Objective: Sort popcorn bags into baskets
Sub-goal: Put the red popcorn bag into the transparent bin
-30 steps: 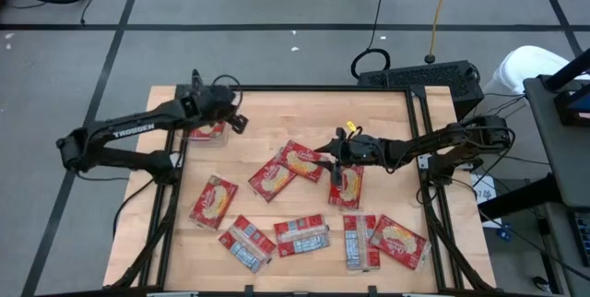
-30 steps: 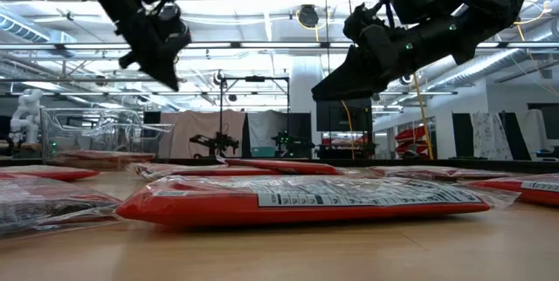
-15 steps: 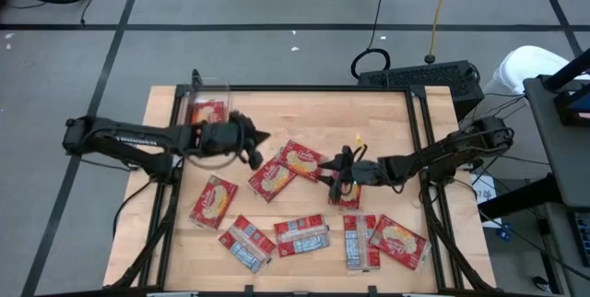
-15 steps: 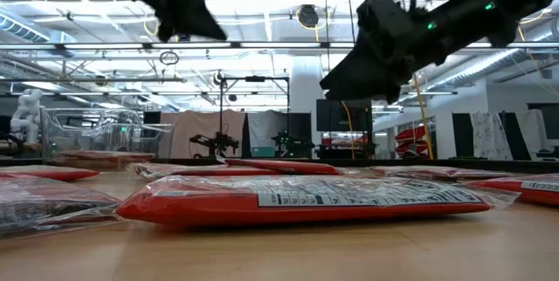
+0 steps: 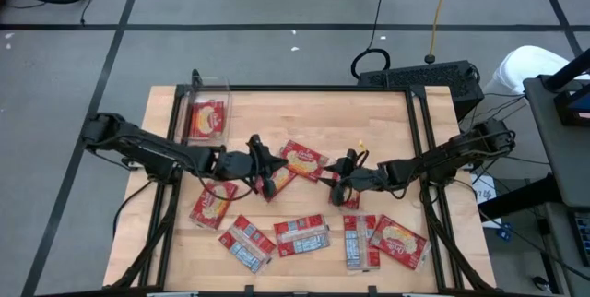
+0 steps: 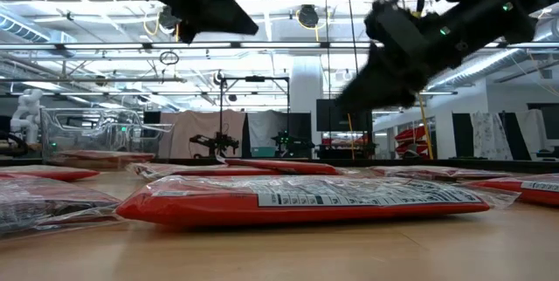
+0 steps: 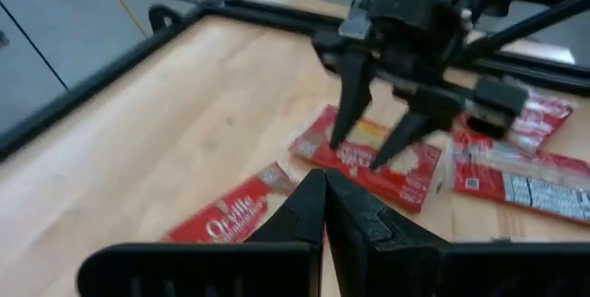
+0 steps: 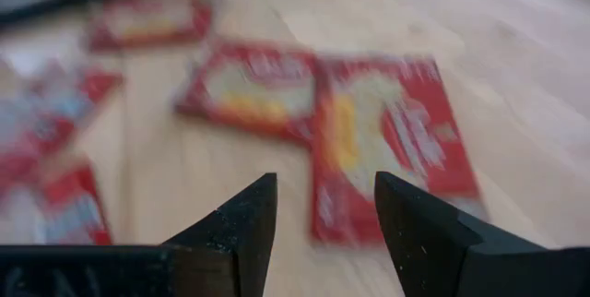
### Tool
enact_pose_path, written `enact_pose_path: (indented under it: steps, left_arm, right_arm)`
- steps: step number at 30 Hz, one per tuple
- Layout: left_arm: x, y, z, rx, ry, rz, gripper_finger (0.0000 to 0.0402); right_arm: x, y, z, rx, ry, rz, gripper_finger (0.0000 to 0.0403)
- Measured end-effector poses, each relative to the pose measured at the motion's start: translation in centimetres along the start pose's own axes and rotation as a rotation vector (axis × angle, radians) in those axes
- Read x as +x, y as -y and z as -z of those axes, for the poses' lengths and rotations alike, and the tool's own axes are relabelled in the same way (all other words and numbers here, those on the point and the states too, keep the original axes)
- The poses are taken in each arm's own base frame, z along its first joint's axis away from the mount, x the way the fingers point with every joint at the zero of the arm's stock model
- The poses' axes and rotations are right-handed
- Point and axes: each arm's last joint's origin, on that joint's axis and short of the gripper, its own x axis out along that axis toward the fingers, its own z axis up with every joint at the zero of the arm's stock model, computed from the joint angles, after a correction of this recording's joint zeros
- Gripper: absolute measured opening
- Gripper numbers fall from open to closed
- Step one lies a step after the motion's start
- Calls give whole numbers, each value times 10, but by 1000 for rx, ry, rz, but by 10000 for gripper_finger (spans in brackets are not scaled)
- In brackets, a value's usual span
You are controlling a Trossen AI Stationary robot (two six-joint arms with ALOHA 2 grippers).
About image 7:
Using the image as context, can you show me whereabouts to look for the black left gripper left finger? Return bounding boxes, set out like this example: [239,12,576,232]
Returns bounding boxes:
[76,169,328,297]

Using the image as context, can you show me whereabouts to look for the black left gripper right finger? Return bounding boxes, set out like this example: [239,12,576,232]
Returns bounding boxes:
[324,170,590,297]

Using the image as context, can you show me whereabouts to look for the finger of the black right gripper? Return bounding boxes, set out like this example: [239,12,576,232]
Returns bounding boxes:
[369,111,452,172]
[329,51,374,150]

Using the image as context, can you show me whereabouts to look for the red popcorn bag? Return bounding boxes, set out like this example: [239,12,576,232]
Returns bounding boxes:
[160,161,297,245]
[460,75,576,156]
[289,104,447,214]
[453,128,590,227]

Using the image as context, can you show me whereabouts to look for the black aluminium table frame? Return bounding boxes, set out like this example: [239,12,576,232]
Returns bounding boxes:
[0,0,590,162]

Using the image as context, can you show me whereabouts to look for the black hanging cable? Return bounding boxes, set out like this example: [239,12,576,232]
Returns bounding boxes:
[0,0,71,93]

